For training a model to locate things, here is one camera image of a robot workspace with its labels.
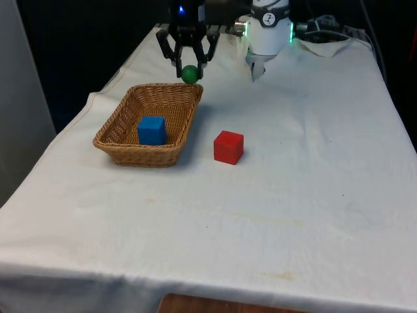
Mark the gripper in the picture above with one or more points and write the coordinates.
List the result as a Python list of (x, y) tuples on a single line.
[(186, 16)]

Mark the green ball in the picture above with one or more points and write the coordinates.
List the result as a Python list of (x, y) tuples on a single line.
[(189, 74)]

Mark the wicker basket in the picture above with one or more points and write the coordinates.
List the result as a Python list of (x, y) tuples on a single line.
[(130, 153)]

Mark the blue cube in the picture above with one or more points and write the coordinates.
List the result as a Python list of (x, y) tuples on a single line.
[(152, 131)]

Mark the red cube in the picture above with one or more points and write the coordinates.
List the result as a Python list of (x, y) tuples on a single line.
[(228, 147)]

